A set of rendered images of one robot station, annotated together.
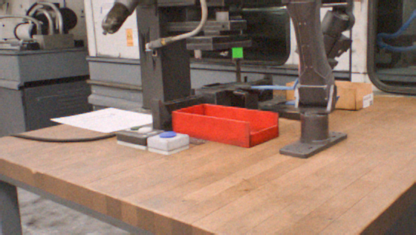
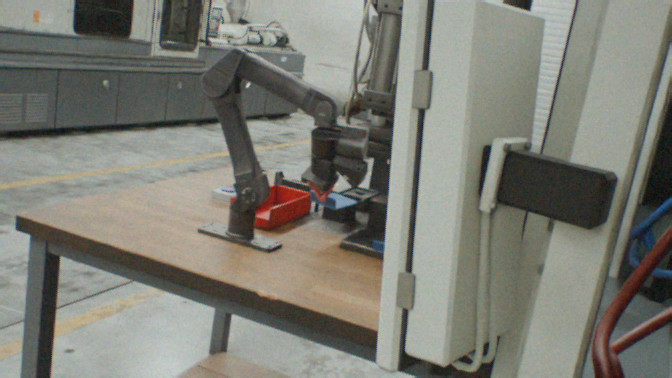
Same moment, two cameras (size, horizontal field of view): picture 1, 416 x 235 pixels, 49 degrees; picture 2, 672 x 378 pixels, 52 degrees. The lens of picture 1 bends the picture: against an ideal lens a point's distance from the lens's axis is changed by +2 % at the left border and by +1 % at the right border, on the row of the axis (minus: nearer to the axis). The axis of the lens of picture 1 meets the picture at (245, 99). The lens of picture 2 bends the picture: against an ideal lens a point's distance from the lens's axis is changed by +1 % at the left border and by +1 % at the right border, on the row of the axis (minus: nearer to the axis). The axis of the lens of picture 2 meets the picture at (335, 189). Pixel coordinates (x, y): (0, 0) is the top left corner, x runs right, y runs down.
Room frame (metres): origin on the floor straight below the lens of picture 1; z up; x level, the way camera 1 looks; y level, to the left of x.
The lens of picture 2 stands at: (0.70, -1.71, 1.41)
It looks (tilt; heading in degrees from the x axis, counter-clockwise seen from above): 13 degrees down; 73
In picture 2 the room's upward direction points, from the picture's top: 9 degrees clockwise
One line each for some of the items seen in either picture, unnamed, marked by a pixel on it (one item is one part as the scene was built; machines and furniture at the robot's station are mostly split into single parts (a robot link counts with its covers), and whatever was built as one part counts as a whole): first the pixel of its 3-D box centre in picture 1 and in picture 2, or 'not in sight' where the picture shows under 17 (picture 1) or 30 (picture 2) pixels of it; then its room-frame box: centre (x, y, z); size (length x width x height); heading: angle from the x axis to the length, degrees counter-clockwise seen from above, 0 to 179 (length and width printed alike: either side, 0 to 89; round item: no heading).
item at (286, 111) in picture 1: (297, 108); (382, 245); (1.33, -0.16, 0.91); 0.17 x 0.16 x 0.02; 142
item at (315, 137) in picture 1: (314, 128); (241, 223); (0.97, -0.15, 0.94); 0.20 x 0.07 x 0.08; 142
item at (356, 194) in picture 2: (225, 88); (365, 196); (1.35, 0.06, 0.98); 0.20 x 0.10 x 0.01; 142
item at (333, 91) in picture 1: (314, 98); (249, 197); (0.98, -0.15, 1.00); 0.09 x 0.06 x 0.06; 63
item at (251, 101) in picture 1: (226, 102); (362, 210); (1.35, 0.06, 0.94); 0.20 x 0.10 x 0.07; 142
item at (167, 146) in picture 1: (169, 148); (226, 200); (0.98, 0.18, 0.90); 0.07 x 0.07 x 0.06; 52
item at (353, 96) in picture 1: (328, 94); not in sight; (1.45, -0.27, 0.93); 0.25 x 0.13 x 0.08; 52
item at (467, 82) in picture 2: not in sight; (494, 197); (1.07, -1.08, 1.27); 0.23 x 0.18 x 0.38; 138
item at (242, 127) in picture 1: (223, 123); (272, 206); (1.09, 0.06, 0.93); 0.25 x 0.12 x 0.06; 52
